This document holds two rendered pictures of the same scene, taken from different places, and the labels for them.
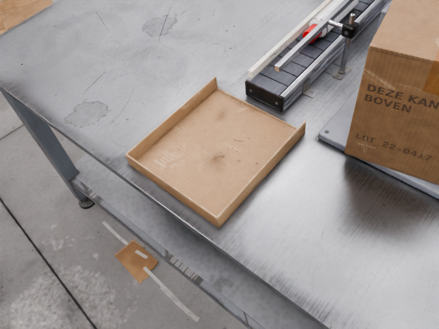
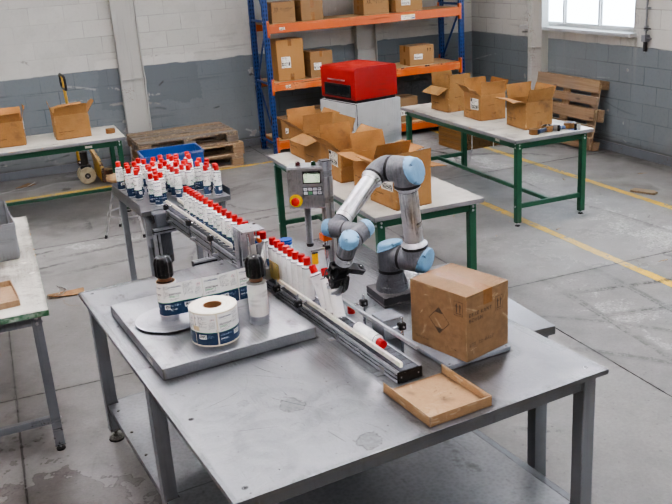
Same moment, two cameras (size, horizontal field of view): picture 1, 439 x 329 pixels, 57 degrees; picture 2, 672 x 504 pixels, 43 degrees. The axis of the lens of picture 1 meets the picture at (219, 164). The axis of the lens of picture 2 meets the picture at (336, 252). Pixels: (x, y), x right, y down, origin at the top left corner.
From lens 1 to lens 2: 282 cm
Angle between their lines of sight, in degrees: 66
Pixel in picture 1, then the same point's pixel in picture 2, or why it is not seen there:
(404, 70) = (477, 300)
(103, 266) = not seen: outside the picture
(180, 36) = (315, 398)
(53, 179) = not seen: outside the picture
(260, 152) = (448, 386)
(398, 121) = (480, 324)
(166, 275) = not seen: outside the picture
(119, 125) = (390, 428)
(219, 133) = (425, 395)
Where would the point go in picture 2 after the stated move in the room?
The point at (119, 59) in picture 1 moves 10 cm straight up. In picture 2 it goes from (317, 424) to (315, 398)
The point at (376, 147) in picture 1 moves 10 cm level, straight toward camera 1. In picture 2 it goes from (477, 346) to (498, 353)
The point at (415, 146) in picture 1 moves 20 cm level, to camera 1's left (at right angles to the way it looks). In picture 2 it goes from (487, 333) to (483, 356)
